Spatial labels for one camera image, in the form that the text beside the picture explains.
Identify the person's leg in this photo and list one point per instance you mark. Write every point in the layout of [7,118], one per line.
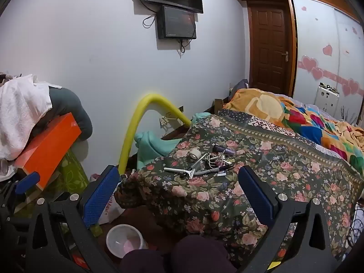
[145,261]
[202,254]

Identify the brown wooden door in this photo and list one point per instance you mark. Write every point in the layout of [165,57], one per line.
[268,48]

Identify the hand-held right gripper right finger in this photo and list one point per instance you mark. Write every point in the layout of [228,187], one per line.
[256,194]

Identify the white plastic bag red print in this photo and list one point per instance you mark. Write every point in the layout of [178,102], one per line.
[112,207]

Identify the dark pillow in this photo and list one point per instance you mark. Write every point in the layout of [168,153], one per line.
[241,86]

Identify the grey thin stick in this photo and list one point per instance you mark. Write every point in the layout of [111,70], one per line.
[199,162]

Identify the person's left leg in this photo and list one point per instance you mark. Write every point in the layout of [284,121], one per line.
[145,261]

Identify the white plastic bucket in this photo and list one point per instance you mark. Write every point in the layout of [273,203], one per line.
[125,240]

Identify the colourful patchwork blanket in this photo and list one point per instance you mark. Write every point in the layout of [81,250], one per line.
[298,119]

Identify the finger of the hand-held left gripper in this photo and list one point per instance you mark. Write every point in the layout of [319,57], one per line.
[27,183]

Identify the yellow foam tube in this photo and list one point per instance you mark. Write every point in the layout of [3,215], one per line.
[133,119]

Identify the green leaf-print cloth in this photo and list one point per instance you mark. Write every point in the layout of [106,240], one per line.
[71,170]

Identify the black marker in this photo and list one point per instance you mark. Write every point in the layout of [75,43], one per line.
[216,169]

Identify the person's right leg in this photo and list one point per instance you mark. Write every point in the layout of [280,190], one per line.
[202,254]

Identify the white razor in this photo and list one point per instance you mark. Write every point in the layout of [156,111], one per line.
[179,170]

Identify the white tape roll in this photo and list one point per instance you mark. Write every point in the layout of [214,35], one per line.
[195,153]

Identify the white towel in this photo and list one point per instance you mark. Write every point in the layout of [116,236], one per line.
[20,111]

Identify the group of pink heart stickers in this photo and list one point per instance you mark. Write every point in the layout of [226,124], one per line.
[308,62]

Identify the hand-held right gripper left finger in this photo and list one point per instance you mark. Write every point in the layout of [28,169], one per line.
[99,197]

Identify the grey pillow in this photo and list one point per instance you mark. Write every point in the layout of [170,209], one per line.
[71,108]

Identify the small black wall monitor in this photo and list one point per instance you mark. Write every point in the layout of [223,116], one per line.
[177,22]

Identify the black and purple bottle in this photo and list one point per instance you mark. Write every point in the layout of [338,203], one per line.
[223,150]

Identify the wooden wardrobe with white doors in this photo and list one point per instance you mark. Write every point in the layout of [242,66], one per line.
[318,28]

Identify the teal cloth bundle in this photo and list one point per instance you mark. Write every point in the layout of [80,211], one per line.
[150,148]

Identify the orange box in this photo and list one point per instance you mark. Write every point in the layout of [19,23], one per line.
[48,150]

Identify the white wall socket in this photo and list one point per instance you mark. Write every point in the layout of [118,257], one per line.
[164,121]

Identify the dark floral blanket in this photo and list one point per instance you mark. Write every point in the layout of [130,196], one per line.
[284,170]

